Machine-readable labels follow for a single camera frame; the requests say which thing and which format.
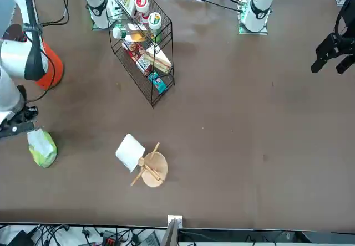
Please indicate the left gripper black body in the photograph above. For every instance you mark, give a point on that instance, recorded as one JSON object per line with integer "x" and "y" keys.
{"x": 348, "y": 27}

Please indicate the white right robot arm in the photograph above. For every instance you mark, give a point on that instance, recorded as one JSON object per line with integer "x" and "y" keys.
{"x": 11, "y": 57}

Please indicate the green tissue pack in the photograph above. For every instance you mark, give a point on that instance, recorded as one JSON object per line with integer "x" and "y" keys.
{"x": 43, "y": 151}

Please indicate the orange round bin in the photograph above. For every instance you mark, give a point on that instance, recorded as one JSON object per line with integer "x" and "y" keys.
{"x": 54, "y": 68}

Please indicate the grey round bin lid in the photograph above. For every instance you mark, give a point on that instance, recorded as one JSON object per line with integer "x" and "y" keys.
{"x": 12, "y": 32}

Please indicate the triangular sandwich pack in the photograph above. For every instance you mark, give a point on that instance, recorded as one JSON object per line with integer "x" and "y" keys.
{"x": 159, "y": 59}

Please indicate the white mug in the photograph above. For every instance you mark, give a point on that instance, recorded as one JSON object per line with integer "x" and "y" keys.
{"x": 129, "y": 150}

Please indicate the small white green jar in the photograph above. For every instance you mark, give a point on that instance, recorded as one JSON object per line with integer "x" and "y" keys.
{"x": 118, "y": 32}

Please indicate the red tartan shortbread box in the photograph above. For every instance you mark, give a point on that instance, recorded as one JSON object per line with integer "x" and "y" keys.
{"x": 136, "y": 55}

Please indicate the teal snack packet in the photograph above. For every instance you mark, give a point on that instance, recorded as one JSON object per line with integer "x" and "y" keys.
{"x": 158, "y": 82}

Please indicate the yellow flat packet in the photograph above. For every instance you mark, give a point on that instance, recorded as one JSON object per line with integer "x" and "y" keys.
{"x": 137, "y": 34}

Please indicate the wooden mug tree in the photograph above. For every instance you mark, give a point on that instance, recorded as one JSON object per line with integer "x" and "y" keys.
{"x": 155, "y": 171}

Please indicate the red black plug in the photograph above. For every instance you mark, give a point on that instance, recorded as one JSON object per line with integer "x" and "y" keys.
{"x": 108, "y": 239}

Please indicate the white tub green lid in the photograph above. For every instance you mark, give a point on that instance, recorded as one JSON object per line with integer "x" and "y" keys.
{"x": 154, "y": 21}

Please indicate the white tub red lid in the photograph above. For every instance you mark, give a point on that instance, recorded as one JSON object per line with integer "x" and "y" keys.
{"x": 142, "y": 5}

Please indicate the grey power adapter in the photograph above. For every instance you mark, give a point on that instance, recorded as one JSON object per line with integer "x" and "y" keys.
{"x": 149, "y": 239}

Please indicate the white table edge bracket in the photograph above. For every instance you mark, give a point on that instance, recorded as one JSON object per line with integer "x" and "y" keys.
{"x": 174, "y": 219}

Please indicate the dark camera post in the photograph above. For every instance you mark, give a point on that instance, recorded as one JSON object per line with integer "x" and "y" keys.
{"x": 170, "y": 235}

